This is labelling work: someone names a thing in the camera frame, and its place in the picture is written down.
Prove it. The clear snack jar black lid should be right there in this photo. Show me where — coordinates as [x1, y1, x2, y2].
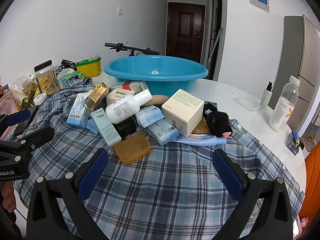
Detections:
[34, 60, 59, 95]

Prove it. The white lotion bottle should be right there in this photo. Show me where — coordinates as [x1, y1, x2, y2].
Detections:
[105, 89, 152, 124]

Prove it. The small blue package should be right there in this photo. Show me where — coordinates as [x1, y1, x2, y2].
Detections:
[286, 129, 304, 155]

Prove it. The black small box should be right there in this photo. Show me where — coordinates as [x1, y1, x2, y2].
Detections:
[113, 116, 137, 140]

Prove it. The green pump bottle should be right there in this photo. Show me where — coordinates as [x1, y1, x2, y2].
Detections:
[260, 82, 272, 110]

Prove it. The black bicycle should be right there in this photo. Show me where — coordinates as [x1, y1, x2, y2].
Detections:
[105, 42, 160, 56]

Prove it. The mop handle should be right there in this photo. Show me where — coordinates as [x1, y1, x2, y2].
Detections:
[206, 27, 223, 69]

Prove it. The blue Raison box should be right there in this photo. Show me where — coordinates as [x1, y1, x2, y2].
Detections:
[66, 92, 90, 128]

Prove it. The grey beige refrigerator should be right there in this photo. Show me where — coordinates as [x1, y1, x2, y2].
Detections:
[268, 15, 319, 133]

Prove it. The gold blue cigarette box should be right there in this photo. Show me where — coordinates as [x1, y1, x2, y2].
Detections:
[84, 82, 110, 112]

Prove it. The beige tube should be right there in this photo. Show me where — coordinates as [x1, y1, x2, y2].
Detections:
[141, 95, 169, 107]

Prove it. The blue plastic basin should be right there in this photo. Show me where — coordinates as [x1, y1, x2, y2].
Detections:
[104, 55, 208, 97]

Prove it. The white beige carton box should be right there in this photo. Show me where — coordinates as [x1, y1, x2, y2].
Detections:
[106, 88, 136, 106]

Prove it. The cream square carton box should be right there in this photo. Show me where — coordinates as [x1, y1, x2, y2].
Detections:
[162, 89, 204, 137]

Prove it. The teal slim carton box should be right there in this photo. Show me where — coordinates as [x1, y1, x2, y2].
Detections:
[91, 108, 121, 149]

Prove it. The clear plastic tray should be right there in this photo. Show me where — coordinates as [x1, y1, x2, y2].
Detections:
[235, 96, 260, 112]

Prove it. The yellow bin green rim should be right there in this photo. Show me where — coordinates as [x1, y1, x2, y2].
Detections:
[75, 57, 101, 77]

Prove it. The blue plaid shirt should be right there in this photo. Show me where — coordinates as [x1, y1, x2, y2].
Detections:
[4, 77, 305, 240]

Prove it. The white wall switch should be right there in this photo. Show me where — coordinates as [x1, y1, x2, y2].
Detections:
[117, 8, 123, 15]

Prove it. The light blue tube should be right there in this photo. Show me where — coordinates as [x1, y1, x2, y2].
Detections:
[172, 134, 227, 147]

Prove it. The amber soap case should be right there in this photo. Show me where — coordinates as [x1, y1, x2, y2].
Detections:
[191, 116, 209, 134]
[114, 134, 151, 164]

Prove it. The person's left hand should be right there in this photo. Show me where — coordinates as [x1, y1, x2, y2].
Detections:
[1, 181, 16, 213]

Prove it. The white red label box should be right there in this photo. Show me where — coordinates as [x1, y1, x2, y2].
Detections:
[111, 80, 149, 95]

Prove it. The black smartphone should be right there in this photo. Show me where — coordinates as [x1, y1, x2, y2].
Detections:
[14, 106, 39, 137]

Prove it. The light blue sachet pack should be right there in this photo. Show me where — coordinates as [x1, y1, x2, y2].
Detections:
[135, 105, 164, 128]

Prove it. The dark brown door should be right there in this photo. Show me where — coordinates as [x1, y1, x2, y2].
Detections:
[166, 2, 205, 63]

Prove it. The clear drink bottle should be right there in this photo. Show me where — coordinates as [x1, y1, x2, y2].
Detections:
[269, 75, 300, 132]

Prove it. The light blue tissue pack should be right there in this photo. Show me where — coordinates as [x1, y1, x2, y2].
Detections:
[146, 119, 179, 146]

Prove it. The white jar lid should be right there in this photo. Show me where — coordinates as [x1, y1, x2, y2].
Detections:
[33, 93, 48, 106]

